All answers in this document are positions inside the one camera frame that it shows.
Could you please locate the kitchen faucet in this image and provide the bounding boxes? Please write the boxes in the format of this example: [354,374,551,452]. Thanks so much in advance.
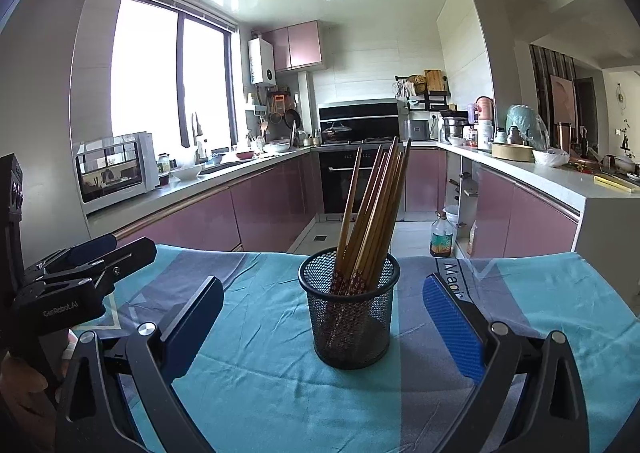
[191,113,208,161]

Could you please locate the white countertop oven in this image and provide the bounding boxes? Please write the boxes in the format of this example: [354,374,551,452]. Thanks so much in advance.
[75,131,160,204]

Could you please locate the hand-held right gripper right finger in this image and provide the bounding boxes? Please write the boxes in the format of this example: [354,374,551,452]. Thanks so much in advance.
[421,273,591,453]

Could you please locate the pink lower kitchen cabinets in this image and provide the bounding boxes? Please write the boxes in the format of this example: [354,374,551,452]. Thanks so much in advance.
[87,153,321,254]
[405,148,583,261]

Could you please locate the person's left hand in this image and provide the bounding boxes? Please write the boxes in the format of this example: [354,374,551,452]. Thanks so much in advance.
[0,333,77,441]

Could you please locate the pan with glass lid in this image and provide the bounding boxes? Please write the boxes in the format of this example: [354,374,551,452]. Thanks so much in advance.
[321,122,353,142]

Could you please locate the black range hood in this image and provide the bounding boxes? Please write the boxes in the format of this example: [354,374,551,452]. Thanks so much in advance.
[318,102,400,144]

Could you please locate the pink thermos kettle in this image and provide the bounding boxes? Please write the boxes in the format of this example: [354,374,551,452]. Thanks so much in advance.
[474,96,496,124]

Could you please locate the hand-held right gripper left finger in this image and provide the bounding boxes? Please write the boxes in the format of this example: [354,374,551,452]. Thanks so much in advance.
[55,275,226,453]

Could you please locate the flat yellow box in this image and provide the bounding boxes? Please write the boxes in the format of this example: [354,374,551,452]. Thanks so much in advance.
[593,174,640,194]

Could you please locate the bundle of wooden chopsticks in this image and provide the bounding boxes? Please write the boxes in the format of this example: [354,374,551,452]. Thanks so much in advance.
[320,135,412,356]

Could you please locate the white water heater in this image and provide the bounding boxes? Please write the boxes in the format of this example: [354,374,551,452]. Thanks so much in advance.
[248,38,277,85]

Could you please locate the white plastic bag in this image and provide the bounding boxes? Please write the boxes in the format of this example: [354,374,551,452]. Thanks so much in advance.
[532,148,571,168]

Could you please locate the green plastic-covered appliance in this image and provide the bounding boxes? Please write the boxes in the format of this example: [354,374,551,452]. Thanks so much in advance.
[505,104,550,151]

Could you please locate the round beige steamer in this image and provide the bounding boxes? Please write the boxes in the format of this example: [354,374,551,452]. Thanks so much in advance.
[491,142,535,162]

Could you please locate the blue grey printed tablecloth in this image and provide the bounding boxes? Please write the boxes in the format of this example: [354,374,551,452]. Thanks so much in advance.
[97,243,636,453]

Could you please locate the black mesh pen holder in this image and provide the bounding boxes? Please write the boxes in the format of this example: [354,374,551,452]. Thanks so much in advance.
[298,247,402,370]

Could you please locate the cooking oil bottle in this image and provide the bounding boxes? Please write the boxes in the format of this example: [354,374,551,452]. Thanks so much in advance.
[430,211,454,258]

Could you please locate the black wall rack with boards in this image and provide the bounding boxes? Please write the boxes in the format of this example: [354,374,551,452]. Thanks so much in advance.
[395,69,451,111]

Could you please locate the kitchen window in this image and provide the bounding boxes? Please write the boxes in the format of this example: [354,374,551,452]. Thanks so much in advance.
[111,0,237,154]

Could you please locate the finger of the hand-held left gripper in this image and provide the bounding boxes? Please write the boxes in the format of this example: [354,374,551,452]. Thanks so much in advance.
[47,236,157,306]
[25,233,118,284]

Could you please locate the black built-in oven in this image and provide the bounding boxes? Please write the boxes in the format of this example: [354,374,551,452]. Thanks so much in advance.
[318,148,401,221]

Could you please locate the pink upper wall cabinet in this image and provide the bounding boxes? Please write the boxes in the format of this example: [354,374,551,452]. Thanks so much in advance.
[262,21,328,72]

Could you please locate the stainless steel pot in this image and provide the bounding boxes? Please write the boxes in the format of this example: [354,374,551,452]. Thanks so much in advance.
[442,115,468,141]

